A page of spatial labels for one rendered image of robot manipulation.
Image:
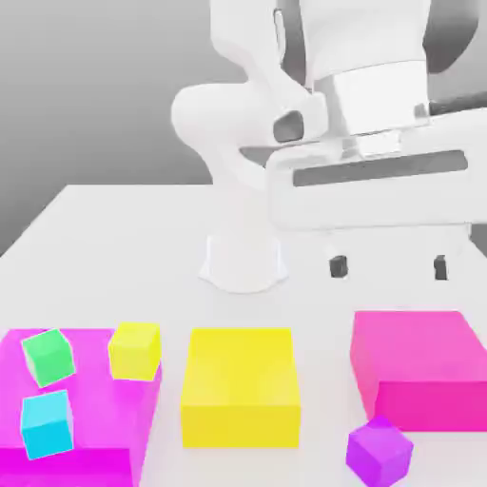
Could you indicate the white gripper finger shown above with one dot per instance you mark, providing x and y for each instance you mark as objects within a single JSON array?
[
  {"x": 338, "y": 266},
  {"x": 440, "y": 268}
]

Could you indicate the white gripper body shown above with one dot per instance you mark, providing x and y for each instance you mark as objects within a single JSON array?
[{"x": 361, "y": 205}]

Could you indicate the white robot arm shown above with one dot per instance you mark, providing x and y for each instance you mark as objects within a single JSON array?
[{"x": 236, "y": 125}]

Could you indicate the small purple cube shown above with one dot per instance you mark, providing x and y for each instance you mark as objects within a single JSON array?
[{"x": 378, "y": 452}]

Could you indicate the small yellow cube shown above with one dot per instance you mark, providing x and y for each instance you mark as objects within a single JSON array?
[{"x": 135, "y": 352}]

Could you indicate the small green cube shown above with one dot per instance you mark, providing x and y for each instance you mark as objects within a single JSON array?
[{"x": 47, "y": 357}]

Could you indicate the small cyan cube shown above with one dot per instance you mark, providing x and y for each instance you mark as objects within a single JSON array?
[{"x": 46, "y": 426}]

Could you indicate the large pink box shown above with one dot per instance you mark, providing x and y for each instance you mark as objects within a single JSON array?
[{"x": 418, "y": 354}]

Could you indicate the large yellow box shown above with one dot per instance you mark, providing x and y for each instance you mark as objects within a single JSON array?
[{"x": 239, "y": 384}]

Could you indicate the large magenta box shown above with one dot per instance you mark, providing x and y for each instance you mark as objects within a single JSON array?
[{"x": 102, "y": 411}]

